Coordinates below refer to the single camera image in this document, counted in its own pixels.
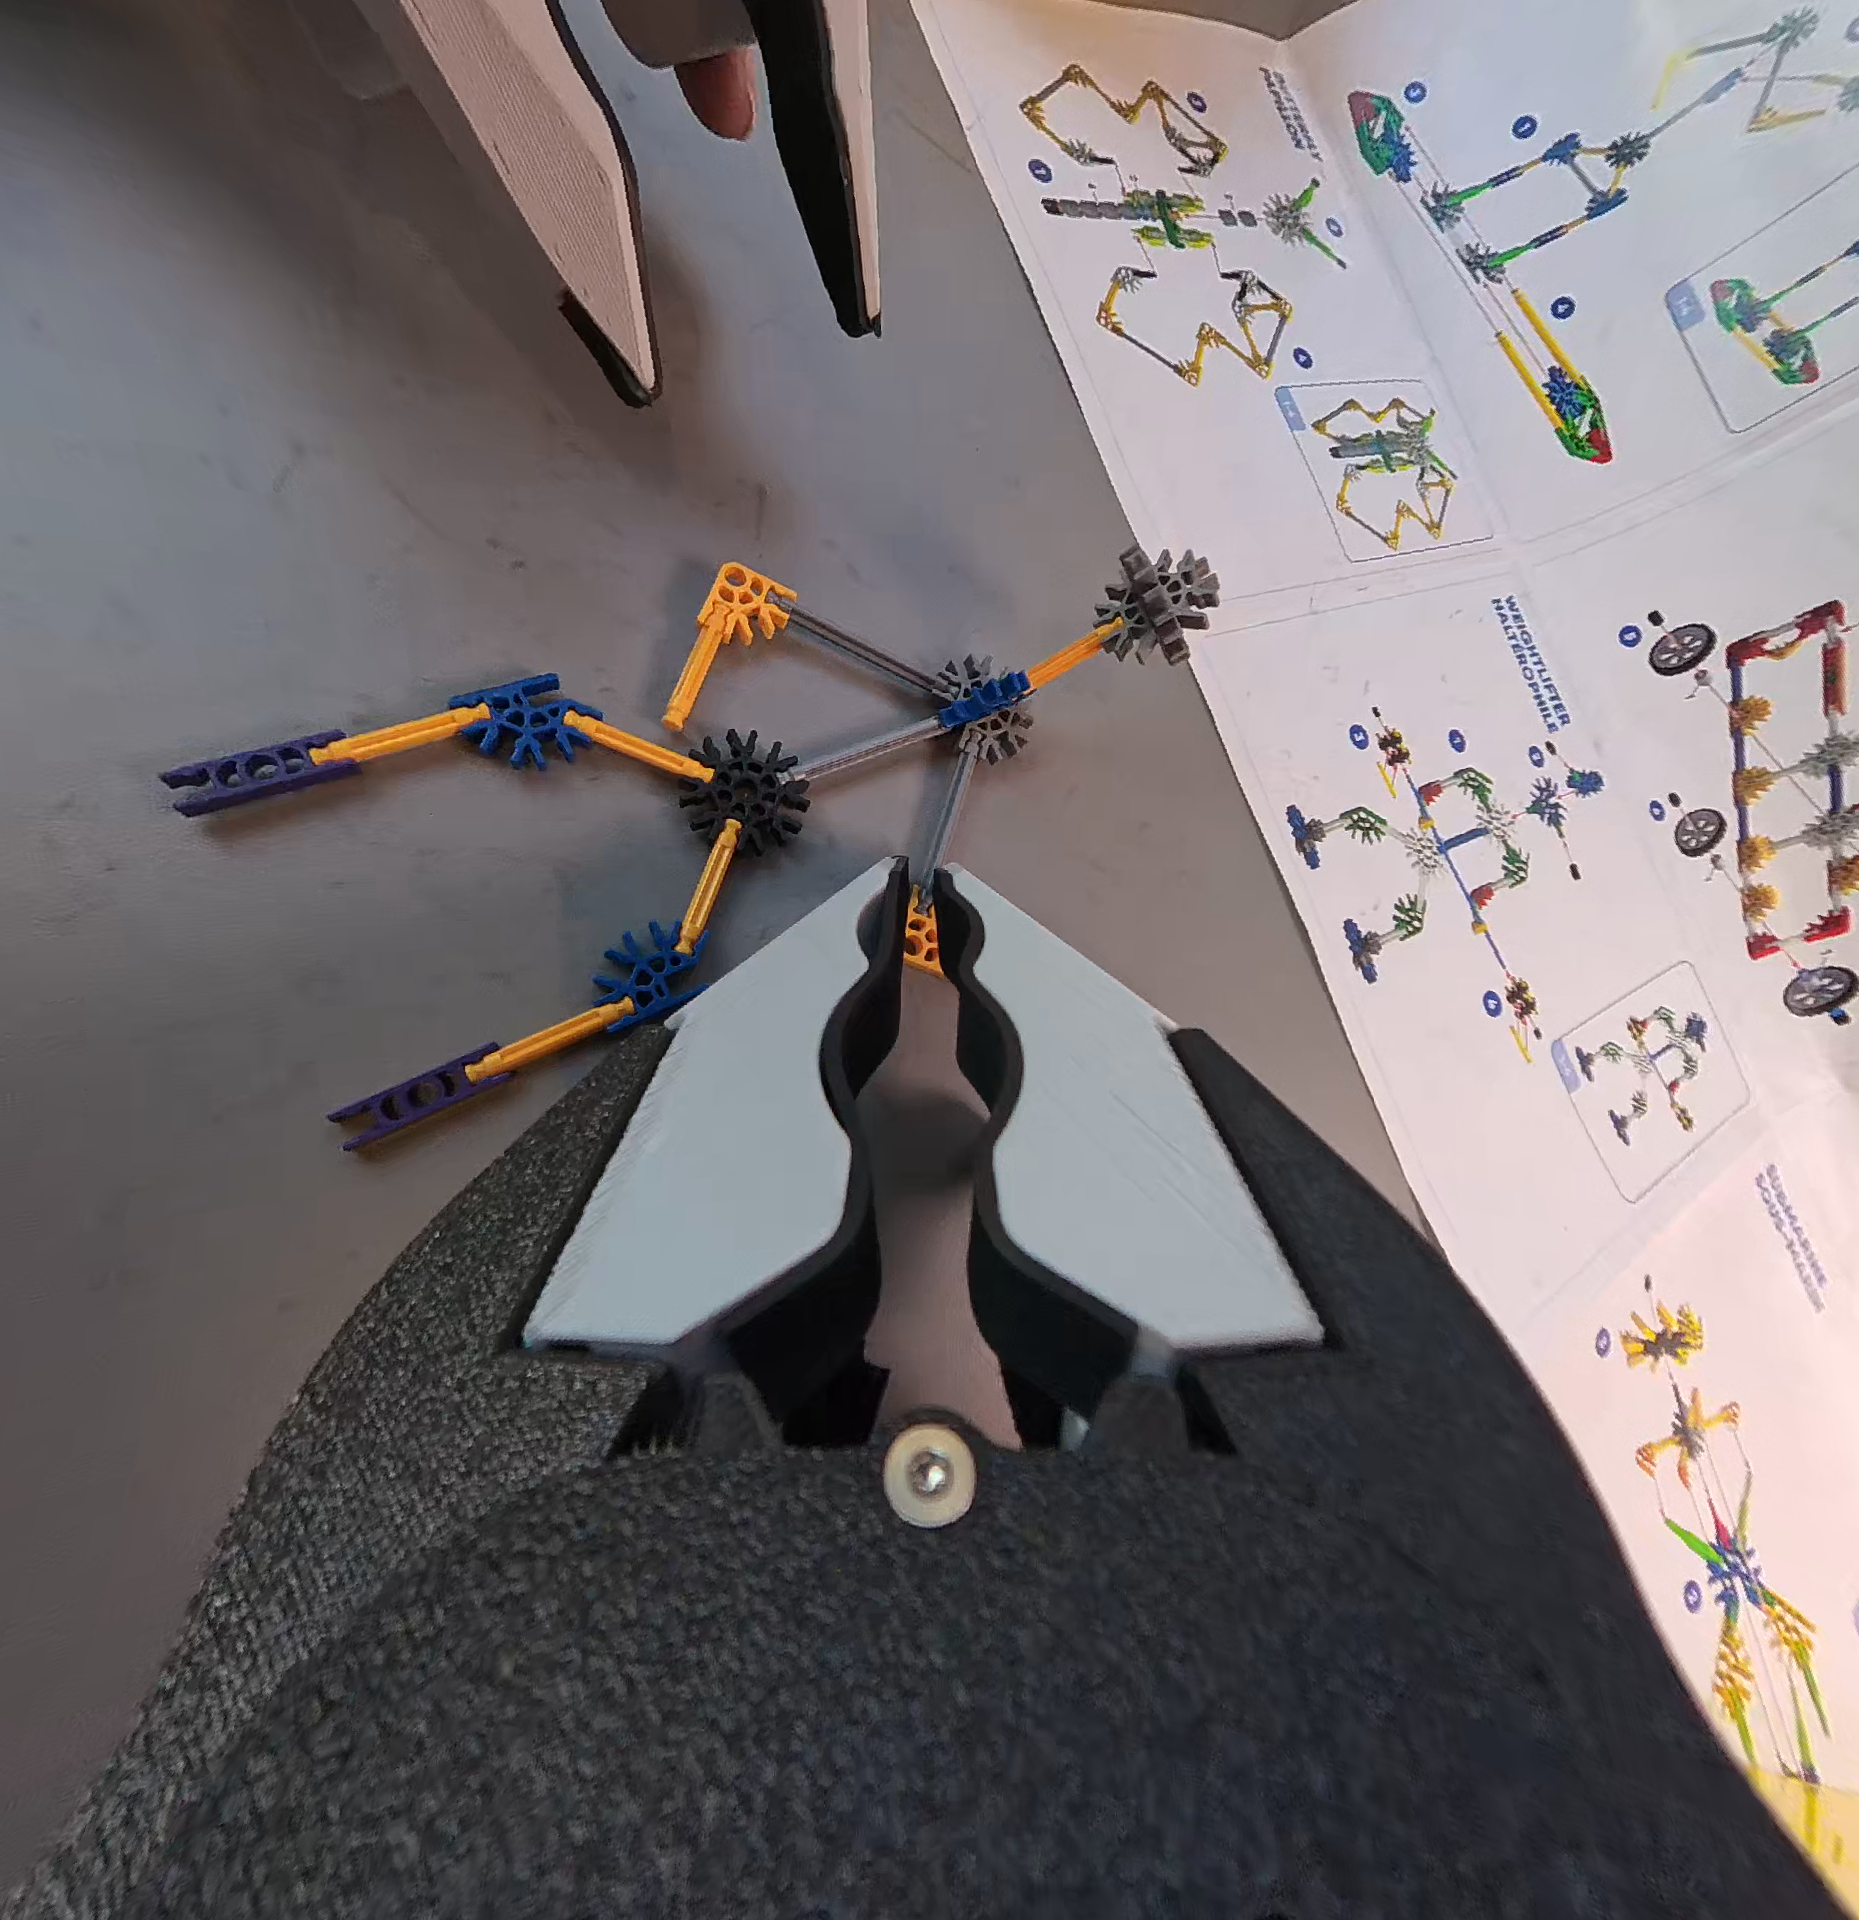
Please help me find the yellow toy rod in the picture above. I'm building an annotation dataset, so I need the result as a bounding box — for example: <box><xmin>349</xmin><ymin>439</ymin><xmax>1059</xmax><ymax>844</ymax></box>
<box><xmin>662</xmin><ymin>623</ymin><xmax>730</xmax><ymax>731</ymax></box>

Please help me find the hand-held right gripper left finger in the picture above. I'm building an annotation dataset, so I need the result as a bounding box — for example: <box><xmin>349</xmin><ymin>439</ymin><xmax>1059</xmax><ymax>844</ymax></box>
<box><xmin>522</xmin><ymin>857</ymin><xmax>917</xmax><ymax>1446</ymax></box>

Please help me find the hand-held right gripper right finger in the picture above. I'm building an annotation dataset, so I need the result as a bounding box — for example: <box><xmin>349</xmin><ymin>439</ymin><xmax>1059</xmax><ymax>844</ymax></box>
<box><xmin>929</xmin><ymin>868</ymin><xmax>1326</xmax><ymax>1446</ymax></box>

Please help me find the grey connector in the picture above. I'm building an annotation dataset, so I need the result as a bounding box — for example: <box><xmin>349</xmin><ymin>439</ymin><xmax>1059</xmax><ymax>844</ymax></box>
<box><xmin>1021</xmin><ymin>543</ymin><xmax>1223</xmax><ymax>686</ymax></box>

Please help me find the multicolour rod and connector assembly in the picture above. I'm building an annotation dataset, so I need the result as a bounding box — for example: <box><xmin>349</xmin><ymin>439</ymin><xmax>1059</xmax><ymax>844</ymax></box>
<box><xmin>159</xmin><ymin>560</ymin><xmax>1039</xmax><ymax>1153</ymax></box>

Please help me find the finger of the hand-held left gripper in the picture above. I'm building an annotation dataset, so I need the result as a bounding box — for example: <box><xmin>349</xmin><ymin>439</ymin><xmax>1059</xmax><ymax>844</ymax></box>
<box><xmin>745</xmin><ymin>0</ymin><xmax>883</xmax><ymax>341</ymax></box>
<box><xmin>349</xmin><ymin>0</ymin><xmax>663</xmax><ymax>412</ymax></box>

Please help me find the white toy instruction sheet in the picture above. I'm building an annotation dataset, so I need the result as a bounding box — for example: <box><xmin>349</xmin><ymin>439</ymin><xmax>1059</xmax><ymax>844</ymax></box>
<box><xmin>912</xmin><ymin>0</ymin><xmax>1859</xmax><ymax>1893</ymax></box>

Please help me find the person's left hand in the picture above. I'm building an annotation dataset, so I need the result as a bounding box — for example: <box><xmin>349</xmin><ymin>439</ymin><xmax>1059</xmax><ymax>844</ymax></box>
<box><xmin>674</xmin><ymin>49</ymin><xmax>760</xmax><ymax>143</ymax></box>

